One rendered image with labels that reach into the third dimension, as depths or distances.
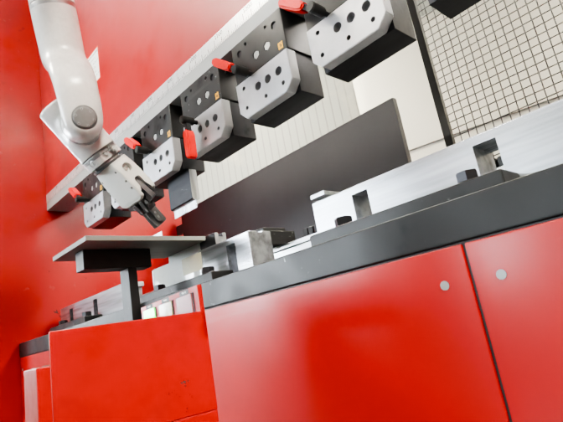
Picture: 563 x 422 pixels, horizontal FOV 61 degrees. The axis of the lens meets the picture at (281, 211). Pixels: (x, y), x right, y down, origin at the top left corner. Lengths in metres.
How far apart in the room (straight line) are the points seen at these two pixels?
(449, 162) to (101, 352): 0.48
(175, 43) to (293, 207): 0.66
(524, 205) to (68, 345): 0.45
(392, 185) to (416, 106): 2.78
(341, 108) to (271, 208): 2.22
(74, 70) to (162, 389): 0.69
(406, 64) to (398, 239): 3.10
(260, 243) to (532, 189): 0.57
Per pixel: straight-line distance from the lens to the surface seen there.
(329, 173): 1.49
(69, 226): 1.97
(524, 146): 0.63
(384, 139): 1.38
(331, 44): 0.82
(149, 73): 1.32
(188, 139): 1.03
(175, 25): 1.25
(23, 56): 2.22
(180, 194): 1.17
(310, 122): 3.91
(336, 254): 0.61
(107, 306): 1.48
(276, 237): 1.23
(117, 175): 1.06
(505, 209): 0.50
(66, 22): 1.14
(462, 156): 0.66
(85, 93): 1.02
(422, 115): 3.45
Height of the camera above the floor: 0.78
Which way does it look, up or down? 14 degrees up
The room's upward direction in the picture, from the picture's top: 10 degrees counter-clockwise
